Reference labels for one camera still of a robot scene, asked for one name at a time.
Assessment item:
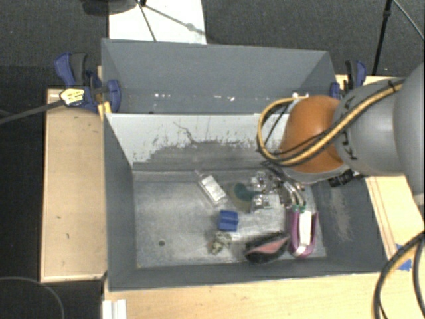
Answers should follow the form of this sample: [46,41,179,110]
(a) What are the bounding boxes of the grey metal bin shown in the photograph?
[100,37,390,292]

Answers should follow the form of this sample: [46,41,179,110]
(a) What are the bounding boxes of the black and pink pouch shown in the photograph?
[243,231,294,265]

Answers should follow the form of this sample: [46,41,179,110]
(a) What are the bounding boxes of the black cylinder on white bracket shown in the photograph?
[327,169,364,189]

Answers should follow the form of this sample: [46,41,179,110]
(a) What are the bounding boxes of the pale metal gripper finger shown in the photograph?
[248,173,268,194]
[249,193,273,213]

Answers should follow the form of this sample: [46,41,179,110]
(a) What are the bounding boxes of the blue block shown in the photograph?
[216,209,240,233]

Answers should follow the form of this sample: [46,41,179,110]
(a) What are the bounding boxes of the pale wood board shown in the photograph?
[39,88,109,284]

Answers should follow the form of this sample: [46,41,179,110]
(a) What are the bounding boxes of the teal and tan round object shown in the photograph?
[228,181,256,214]

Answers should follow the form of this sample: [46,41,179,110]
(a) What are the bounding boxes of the clear plastic bottle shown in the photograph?
[194,169,229,208]

